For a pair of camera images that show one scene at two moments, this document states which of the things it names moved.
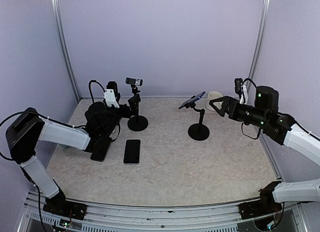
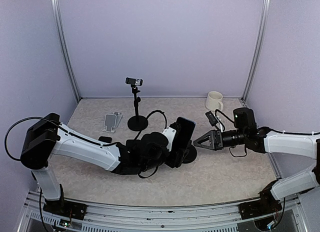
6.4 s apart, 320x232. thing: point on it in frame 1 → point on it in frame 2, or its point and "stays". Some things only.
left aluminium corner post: (55, 8) stays
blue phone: (193, 100) → (187, 128)
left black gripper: (127, 113) → (177, 158)
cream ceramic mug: (212, 95) stays
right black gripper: (231, 101) → (214, 146)
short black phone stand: (198, 131) → (190, 154)
